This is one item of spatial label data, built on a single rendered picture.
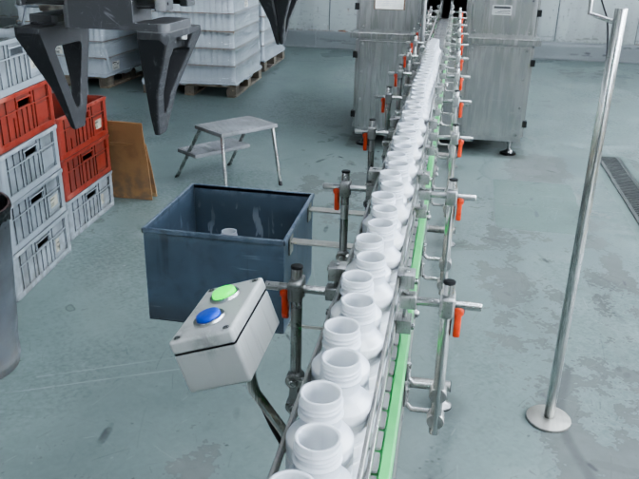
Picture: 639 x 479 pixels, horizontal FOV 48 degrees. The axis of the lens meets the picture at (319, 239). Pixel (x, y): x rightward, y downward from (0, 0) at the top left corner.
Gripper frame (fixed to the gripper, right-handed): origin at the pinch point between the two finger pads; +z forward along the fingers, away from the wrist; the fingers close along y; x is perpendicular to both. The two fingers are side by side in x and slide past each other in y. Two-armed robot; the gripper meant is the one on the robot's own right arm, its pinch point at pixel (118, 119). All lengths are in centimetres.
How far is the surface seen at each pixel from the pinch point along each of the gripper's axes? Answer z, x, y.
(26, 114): 61, 239, -161
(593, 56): 126, 1057, 224
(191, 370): 33.3, 18.7, -2.7
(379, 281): 25.8, 31.2, 17.1
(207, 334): 28.4, 18.9, -0.7
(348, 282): 23.3, 25.1, 14.0
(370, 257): 23.8, 34.0, 15.5
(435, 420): 50, 39, 26
